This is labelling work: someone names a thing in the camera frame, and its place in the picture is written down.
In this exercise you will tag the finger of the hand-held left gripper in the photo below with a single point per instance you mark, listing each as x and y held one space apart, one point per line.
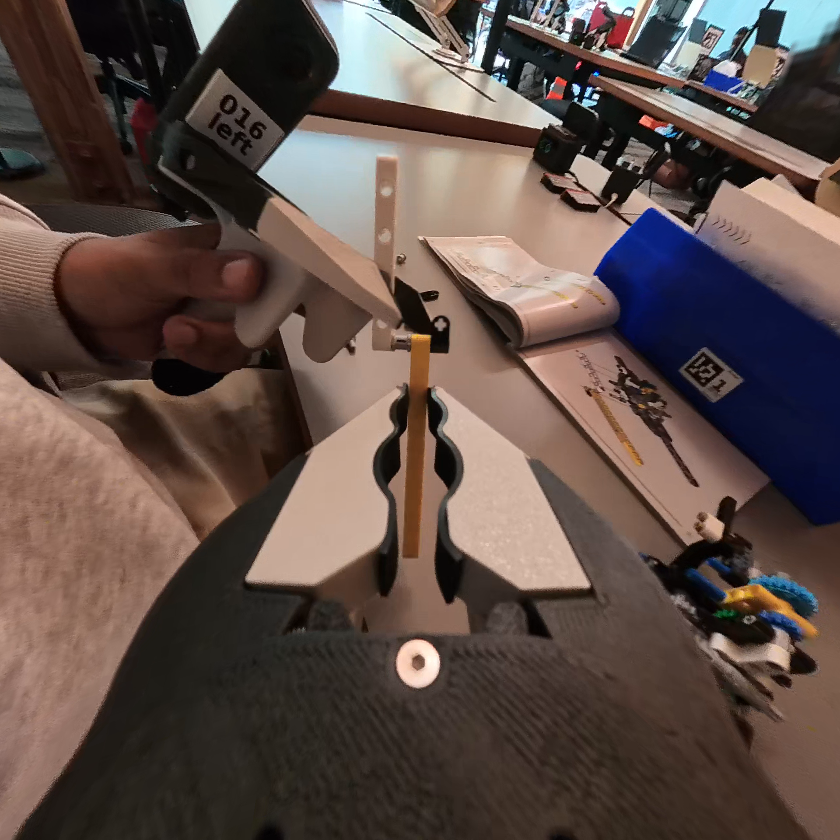
328 256
331 321

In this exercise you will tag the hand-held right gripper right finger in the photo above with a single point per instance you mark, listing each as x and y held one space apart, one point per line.
518 525

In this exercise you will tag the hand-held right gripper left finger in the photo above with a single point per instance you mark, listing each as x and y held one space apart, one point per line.
328 525

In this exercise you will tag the white lego beam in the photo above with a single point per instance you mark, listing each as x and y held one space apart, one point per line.
386 197

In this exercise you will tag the black lego connector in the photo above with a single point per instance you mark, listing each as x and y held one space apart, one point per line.
420 315

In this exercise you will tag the yellow lego beam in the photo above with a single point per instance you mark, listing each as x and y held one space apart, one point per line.
417 446

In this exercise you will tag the person's left forearm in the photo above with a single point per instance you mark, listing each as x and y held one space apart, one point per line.
33 282

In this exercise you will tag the multicoloured lego assembly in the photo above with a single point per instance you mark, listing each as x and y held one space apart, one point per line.
728 610

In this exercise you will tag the person's left hand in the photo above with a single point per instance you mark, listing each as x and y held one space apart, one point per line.
144 295

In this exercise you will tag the printed instruction sheet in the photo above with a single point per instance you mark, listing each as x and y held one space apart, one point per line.
630 420

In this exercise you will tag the folded instruction booklet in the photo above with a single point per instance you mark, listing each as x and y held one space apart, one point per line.
525 289

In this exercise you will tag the flat black battery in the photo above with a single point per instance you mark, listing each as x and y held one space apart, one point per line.
581 199
558 182

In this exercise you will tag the white tag with black print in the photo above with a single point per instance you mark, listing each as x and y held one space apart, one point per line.
712 374

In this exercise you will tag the blue plastic bin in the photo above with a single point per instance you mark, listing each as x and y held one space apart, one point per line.
735 328

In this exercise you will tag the black power adapter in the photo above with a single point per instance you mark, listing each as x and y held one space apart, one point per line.
622 182

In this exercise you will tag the long wooden table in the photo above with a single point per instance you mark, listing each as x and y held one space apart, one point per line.
656 79

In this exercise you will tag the white cardboard box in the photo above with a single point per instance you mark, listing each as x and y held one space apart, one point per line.
774 229

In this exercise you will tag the wooden post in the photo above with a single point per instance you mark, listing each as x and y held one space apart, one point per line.
65 98

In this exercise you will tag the black action camera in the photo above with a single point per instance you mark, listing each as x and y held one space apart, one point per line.
556 148

